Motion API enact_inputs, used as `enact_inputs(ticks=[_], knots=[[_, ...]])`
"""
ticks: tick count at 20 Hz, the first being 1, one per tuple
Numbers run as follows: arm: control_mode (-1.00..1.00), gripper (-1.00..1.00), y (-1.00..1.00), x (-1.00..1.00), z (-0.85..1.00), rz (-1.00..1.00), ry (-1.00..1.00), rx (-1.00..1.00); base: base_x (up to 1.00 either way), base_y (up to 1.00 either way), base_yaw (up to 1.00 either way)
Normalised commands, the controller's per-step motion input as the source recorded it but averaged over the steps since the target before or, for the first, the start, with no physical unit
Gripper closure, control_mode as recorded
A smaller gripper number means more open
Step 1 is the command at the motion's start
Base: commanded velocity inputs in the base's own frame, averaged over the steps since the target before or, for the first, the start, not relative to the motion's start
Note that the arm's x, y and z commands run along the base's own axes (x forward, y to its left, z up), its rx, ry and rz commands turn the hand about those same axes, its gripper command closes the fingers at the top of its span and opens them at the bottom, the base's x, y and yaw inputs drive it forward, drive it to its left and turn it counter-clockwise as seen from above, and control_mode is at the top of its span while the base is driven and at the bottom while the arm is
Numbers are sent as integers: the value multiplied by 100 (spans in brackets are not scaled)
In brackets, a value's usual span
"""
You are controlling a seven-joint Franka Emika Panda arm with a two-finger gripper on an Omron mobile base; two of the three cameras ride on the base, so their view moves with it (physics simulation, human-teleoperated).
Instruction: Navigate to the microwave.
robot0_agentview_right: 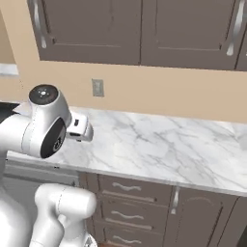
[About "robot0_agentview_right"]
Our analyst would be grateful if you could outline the grey range hood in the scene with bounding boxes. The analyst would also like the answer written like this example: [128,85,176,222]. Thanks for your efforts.
[0,63,19,77]

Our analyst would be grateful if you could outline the silver base cupboard handle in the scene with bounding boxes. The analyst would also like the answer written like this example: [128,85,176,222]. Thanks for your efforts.
[170,185,180,216]

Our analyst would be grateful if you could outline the black hob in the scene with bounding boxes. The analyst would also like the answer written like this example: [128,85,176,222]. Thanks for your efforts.
[0,101,21,124]

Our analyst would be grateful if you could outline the brown base cupboard door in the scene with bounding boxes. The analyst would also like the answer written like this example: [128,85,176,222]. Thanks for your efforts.
[162,185,239,247]
[217,196,247,247]

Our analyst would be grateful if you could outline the silver drawer handle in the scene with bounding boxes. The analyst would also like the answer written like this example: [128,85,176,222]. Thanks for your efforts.
[111,234,143,246]
[111,181,143,193]
[110,209,145,221]

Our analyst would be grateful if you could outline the silver wall cupboard handle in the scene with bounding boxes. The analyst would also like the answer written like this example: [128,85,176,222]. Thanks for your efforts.
[32,0,48,50]
[226,0,247,58]

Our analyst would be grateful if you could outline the grey wall socket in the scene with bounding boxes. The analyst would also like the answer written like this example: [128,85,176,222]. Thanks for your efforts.
[92,78,105,98]

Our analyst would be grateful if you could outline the stainless steel dishwasher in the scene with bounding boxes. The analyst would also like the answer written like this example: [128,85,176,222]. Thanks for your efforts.
[2,156,80,226]

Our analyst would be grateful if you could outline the brown drawer front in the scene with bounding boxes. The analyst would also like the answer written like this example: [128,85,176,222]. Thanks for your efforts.
[98,198,171,234]
[96,174,174,207]
[101,224,166,247]

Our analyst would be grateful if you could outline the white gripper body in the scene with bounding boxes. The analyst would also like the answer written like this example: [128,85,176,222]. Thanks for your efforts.
[76,119,95,143]

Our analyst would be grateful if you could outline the brown wall cupboard door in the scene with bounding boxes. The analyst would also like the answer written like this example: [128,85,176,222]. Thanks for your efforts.
[234,35,247,72]
[140,0,243,71]
[26,0,143,67]

